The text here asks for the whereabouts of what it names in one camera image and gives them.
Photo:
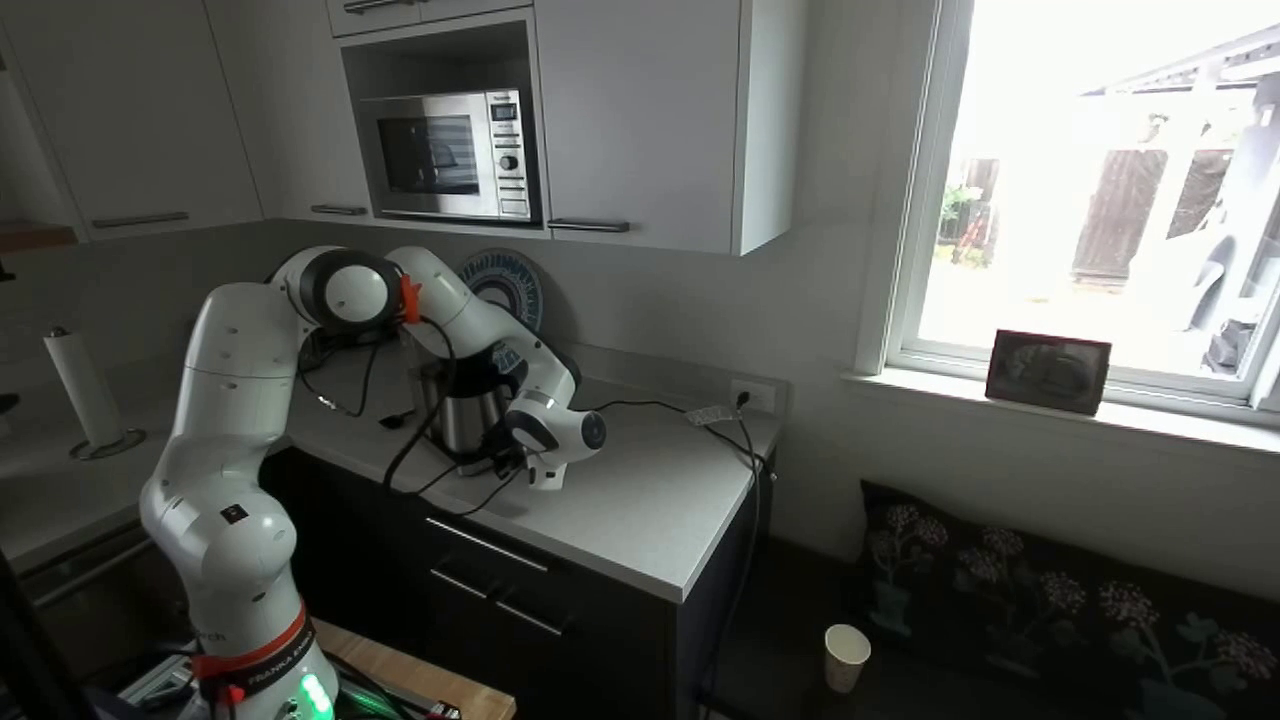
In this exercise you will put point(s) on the dark lower drawer cabinet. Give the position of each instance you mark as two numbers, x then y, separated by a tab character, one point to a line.
556	635

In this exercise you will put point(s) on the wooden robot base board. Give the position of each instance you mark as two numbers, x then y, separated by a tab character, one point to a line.
414	677

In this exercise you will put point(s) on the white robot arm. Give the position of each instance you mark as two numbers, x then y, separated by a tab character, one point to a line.
230	540

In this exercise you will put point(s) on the white upper cabinet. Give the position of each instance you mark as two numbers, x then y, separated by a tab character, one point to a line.
645	122

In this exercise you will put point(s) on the dark floral cushion bench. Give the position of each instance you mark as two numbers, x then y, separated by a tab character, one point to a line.
1084	629

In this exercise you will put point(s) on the steel coffee machine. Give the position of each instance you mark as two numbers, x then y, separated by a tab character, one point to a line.
468	401

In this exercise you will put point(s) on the white wall socket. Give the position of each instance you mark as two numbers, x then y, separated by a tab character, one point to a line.
755	395

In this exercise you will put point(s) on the blue round decorative plate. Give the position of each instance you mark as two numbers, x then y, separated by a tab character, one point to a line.
507	294

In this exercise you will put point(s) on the silver microwave oven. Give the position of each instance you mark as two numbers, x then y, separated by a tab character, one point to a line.
448	158

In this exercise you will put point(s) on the dark picture frame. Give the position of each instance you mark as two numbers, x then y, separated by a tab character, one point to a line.
1045	368

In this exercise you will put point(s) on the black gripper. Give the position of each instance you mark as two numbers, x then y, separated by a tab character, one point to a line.
501	450

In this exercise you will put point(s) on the white paper cup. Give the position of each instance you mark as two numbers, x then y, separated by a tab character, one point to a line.
846	656

